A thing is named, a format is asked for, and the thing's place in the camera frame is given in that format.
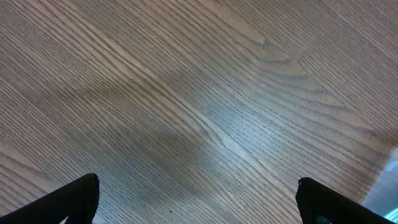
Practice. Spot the clear plastic container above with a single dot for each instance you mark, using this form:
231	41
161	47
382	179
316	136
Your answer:
382	198

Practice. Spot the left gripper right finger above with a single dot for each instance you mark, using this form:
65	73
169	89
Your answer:
319	204

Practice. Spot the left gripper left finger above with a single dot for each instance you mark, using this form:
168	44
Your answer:
76	202

